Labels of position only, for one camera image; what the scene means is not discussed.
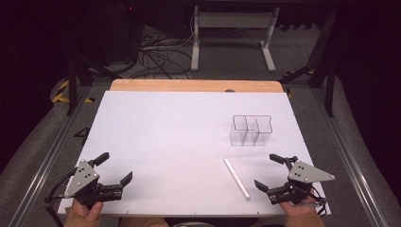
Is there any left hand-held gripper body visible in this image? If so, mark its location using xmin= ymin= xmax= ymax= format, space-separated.
xmin=64 ymin=159 xmax=124 ymax=209

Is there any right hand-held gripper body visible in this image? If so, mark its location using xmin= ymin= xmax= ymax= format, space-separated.
xmin=268 ymin=155 xmax=336 ymax=204

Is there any white pen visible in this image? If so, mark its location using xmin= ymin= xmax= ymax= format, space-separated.
xmin=223 ymin=157 xmax=252 ymax=201

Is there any clear acrylic organizer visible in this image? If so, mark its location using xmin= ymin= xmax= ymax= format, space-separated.
xmin=229 ymin=114 xmax=273 ymax=147

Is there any person's left hand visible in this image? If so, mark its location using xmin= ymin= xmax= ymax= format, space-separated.
xmin=71 ymin=199 xmax=104 ymax=223

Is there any person's right hand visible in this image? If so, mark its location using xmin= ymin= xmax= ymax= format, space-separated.
xmin=278 ymin=197 xmax=320 ymax=218

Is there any person's tan trouser leg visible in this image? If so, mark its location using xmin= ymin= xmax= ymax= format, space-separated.
xmin=119 ymin=217 xmax=171 ymax=227

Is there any white board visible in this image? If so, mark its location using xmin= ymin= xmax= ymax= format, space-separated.
xmin=57 ymin=90 xmax=332 ymax=218

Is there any yellow black floor tape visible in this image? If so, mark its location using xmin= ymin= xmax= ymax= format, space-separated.
xmin=283 ymin=69 xmax=316 ymax=79
xmin=51 ymin=79 xmax=96 ymax=104

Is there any black metal stand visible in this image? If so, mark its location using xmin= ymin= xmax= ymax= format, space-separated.
xmin=278 ymin=9 xmax=337 ymax=117
xmin=64 ymin=56 xmax=124 ymax=116

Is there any wooden table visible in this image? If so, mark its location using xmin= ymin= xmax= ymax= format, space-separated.
xmin=109 ymin=79 xmax=285 ymax=94

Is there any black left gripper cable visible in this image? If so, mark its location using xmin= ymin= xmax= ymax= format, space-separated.
xmin=44 ymin=168 xmax=78 ymax=204

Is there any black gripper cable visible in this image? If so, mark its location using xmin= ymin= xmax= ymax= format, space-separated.
xmin=44 ymin=168 xmax=78 ymax=204
xmin=310 ymin=188 xmax=328 ymax=217

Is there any small black bracket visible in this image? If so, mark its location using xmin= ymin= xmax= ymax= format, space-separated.
xmin=74 ymin=126 xmax=91 ymax=146

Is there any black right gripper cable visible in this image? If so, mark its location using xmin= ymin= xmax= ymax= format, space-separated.
xmin=310 ymin=188 xmax=328 ymax=217

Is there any aluminium floor rail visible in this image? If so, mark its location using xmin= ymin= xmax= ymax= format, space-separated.
xmin=8 ymin=84 xmax=93 ymax=227
xmin=310 ymin=86 xmax=389 ymax=227

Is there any bundle of black floor cables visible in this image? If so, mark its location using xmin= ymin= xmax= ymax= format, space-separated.
xmin=126 ymin=25 xmax=195 ymax=79

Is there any white metal desk frame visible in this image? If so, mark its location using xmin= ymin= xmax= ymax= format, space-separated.
xmin=190 ymin=5 xmax=281 ymax=74

